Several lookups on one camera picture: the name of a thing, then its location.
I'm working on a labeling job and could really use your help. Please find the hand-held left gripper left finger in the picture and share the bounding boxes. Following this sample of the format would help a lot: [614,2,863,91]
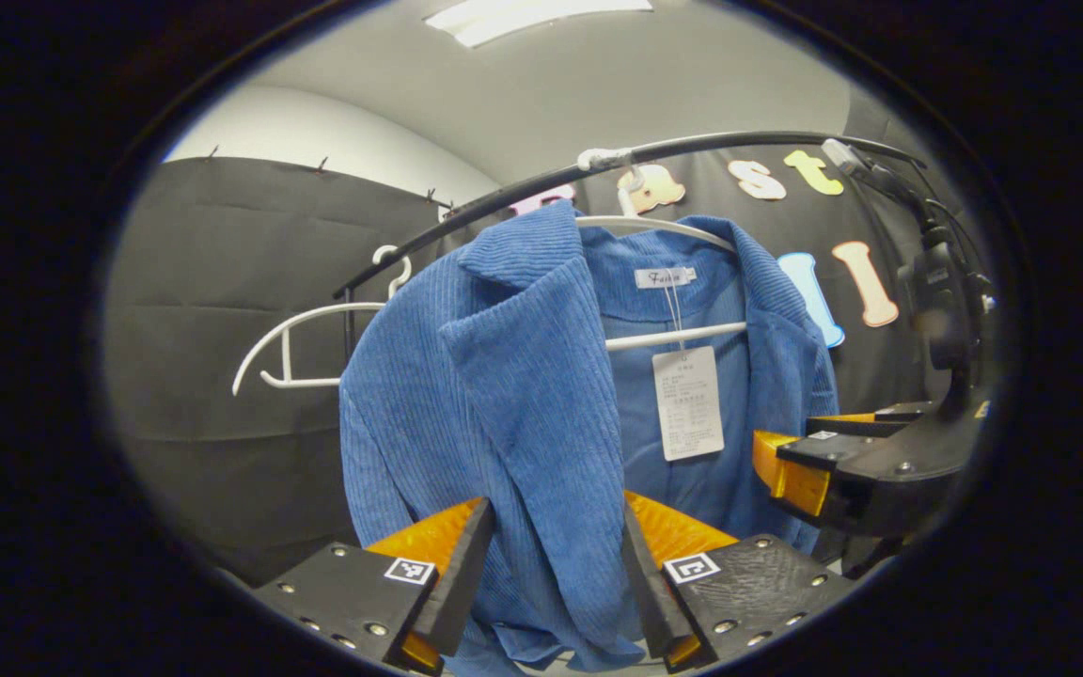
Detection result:
[253,496,495,676]

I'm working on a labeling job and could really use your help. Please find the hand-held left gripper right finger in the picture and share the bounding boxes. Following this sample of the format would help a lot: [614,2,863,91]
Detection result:
[621,490,855,673]

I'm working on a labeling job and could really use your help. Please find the white clothes hanger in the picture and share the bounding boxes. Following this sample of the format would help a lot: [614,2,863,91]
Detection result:
[231,244,414,398]
[575,148,751,353]

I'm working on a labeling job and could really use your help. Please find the black clothes rack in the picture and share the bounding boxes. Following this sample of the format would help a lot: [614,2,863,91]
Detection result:
[333,131,928,368]

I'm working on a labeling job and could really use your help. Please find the blue corduroy jacket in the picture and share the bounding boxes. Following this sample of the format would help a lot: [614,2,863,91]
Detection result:
[338,199,840,677]

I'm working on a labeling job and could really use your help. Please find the ceiling light panel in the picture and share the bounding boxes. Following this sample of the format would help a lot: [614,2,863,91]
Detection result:
[424,0,655,49]

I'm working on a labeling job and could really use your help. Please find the black backdrop cloth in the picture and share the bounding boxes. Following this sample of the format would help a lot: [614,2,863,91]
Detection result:
[104,132,984,589]

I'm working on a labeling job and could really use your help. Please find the black camera cable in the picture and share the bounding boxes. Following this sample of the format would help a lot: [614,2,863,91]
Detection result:
[822,137,939,247]

